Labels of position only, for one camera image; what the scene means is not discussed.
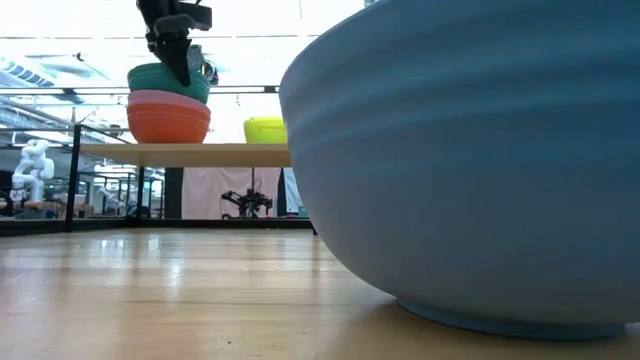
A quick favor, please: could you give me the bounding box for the teal bowl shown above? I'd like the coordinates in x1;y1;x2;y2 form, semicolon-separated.
126;62;212;105

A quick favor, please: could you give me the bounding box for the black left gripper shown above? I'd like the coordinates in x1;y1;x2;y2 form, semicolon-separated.
136;0;214;87

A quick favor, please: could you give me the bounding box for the black metal shelf leg frame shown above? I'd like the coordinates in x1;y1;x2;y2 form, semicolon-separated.
63;123;147;233

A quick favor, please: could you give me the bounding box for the white hanging cloth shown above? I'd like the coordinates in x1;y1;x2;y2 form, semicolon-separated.
182;167;284;220

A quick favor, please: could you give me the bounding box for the pink bowl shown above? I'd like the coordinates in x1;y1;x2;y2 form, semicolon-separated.
126;89;212;119

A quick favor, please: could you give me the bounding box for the black overhead frame rail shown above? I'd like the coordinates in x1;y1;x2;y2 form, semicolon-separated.
0;85;281;97

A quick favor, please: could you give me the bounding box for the black overhead camera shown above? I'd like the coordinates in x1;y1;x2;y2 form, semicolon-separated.
189;44;220;86

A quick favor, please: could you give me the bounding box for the thin grey frame rail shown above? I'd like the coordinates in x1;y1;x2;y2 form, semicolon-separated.
0;125;132;134

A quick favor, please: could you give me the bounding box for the black background pillar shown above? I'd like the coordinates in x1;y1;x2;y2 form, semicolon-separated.
164;167;185;220

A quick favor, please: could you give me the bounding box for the wooden shelf board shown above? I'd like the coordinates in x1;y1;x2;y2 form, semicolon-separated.
79;143;292;169

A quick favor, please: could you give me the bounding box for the green bowl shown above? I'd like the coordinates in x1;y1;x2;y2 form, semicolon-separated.
243;116;289;145

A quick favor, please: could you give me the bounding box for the large blue bowl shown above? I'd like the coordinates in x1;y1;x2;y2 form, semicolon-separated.
278;0;640;342

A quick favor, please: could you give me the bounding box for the orange bowl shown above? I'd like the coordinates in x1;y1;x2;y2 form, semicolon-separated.
126;103;212;145

